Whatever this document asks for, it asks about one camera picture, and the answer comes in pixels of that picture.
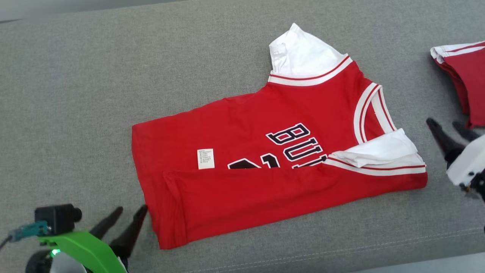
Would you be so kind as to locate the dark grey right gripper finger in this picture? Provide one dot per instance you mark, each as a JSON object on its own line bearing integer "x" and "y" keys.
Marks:
{"x": 468, "y": 133}
{"x": 445, "y": 142}

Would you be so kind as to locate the grey fabric sofa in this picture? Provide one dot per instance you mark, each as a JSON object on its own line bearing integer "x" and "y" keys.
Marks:
{"x": 75, "y": 94}

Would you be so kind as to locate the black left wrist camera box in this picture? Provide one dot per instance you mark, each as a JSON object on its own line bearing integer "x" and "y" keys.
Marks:
{"x": 57, "y": 218}

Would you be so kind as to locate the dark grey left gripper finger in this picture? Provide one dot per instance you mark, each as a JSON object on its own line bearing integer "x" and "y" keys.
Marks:
{"x": 130, "y": 235}
{"x": 106, "y": 225}

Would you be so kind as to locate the teal left camera connector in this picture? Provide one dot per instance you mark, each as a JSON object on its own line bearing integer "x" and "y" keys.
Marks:
{"x": 30, "y": 230}

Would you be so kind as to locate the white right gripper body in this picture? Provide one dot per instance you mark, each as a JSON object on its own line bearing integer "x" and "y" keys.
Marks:
{"x": 470, "y": 163}

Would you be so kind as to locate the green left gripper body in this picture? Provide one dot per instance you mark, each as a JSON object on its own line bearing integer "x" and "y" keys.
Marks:
{"x": 91, "y": 250}

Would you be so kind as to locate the red white basketball jersey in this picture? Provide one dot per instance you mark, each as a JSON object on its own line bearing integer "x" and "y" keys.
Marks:
{"x": 246, "y": 197}

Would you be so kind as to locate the red white sports shorts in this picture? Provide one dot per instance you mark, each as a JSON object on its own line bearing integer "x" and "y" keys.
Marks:
{"x": 471, "y": 76}

